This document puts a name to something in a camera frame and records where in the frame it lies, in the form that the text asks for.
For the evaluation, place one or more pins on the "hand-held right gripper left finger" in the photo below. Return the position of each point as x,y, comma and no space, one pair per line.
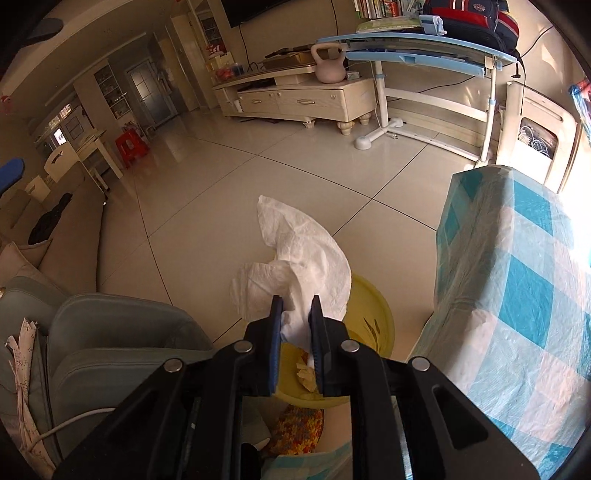
276,332

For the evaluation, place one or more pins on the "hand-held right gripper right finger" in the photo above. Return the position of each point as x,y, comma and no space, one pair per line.
315,332

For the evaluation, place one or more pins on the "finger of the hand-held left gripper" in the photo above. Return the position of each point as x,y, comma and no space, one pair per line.
11,168

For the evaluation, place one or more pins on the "yellow plastic basin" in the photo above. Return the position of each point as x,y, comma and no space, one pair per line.
369,318

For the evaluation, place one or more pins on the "long white tissue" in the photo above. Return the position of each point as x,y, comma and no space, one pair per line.
300,258

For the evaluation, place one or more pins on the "white dining chair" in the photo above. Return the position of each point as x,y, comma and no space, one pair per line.
37,189
62,164

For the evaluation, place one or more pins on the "black cloth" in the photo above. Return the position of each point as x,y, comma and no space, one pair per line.
48,219

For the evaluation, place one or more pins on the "white dining table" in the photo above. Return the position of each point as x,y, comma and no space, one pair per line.
99,147

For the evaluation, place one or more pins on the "colourful crocheted mat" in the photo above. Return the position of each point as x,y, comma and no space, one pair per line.
295,429

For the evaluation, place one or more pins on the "beige sofa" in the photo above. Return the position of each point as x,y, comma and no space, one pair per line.
69,258

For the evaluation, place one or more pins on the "red plastic stool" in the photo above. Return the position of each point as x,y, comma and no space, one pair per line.
131,147

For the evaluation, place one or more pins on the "white display shelf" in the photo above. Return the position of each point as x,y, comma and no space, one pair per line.
111,90

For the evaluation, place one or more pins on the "grey-green armchair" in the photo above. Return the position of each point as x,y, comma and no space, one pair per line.
120,332

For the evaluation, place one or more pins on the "grey glass door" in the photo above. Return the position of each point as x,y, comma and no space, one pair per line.
150,92

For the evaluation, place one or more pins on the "blue checked tablecloth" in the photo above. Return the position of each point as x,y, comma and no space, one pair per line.
508,286

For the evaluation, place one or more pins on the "floral cloth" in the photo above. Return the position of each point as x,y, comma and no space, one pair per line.
23,369

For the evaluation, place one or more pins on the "cream television cabinet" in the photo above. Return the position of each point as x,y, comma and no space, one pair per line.
300,99

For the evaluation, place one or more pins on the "white box red decoration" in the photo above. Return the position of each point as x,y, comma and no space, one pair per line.
219,57

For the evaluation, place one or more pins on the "red and blue containers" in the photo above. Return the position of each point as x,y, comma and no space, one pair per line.
228,72

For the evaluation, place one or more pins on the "small green box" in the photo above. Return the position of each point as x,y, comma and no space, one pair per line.
353,74

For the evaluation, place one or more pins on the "pink kettlebell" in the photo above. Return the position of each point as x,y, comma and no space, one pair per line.
328,67

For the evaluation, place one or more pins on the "flat cardboard box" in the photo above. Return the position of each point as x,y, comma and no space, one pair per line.
291,59

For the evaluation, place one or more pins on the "white air purifier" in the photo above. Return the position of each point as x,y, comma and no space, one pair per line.
521,129

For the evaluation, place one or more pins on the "blue white study desk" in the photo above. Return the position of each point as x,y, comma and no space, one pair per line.
415,53

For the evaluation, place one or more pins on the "black flat television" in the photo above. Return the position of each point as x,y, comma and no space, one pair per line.
277,9

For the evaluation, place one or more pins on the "green open booklet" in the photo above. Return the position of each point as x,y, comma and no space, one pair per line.
388,25

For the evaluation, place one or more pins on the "blue pencil sharpener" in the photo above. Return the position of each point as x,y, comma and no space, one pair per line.
433,24

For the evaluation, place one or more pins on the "row of books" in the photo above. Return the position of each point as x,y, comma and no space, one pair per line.
383,8

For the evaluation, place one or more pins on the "navy red backpack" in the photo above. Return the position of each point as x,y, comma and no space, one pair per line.
475,23

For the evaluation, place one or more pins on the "colourful printed bag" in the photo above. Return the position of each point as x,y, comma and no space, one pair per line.
582,97

